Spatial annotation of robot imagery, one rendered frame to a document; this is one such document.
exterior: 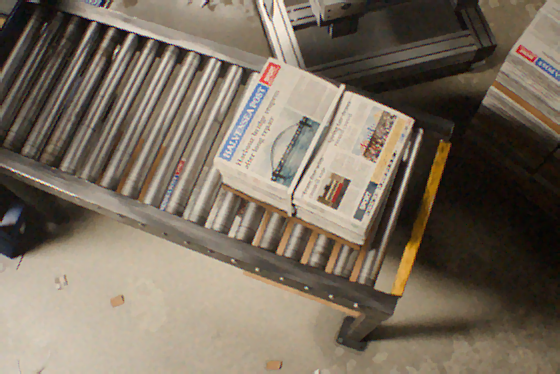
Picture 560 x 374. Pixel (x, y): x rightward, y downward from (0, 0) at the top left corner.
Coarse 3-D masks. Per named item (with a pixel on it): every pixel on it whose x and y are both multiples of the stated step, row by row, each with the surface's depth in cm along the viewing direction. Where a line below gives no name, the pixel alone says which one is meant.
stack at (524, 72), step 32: (544, 32) 181; (512, 64) 184; (544, 64) 178; (544, 96) 185; (480, 128) 227; (512, 128) 211; (544, 128) 198; (480, 160) 244; (512, 160) 229; (544, 160) 223; (512, 192) 250; (544, 192) 229
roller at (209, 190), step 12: (252, 72) 181; (252, 84) 179; (240, 108) 177; (216, 168) 172; (204, 180) 172; (216, 180) 171; (204, 192) 170; (216, 192) 171; (204, 204) 169; (192, 216) 168; (204, 216) 169
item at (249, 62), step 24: (24, 0) 190; (48, 0) 189; (72, 0) 189; (120, 24) 186; (144, 24) 186; (192, 48) 183; (216, 48) 183; (312, 72) 180; (432, 120) 175; (432, 144) 182
